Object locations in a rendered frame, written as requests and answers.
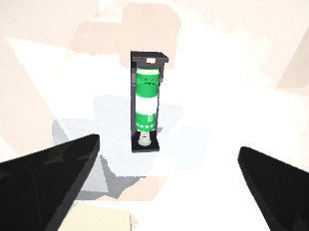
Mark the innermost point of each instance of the green and white battery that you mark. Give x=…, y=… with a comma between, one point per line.
x=146, y=98

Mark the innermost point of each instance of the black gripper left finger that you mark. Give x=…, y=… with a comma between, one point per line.
x=37, y=190

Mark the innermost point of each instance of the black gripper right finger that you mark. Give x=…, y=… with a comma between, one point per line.
x=279, y=189

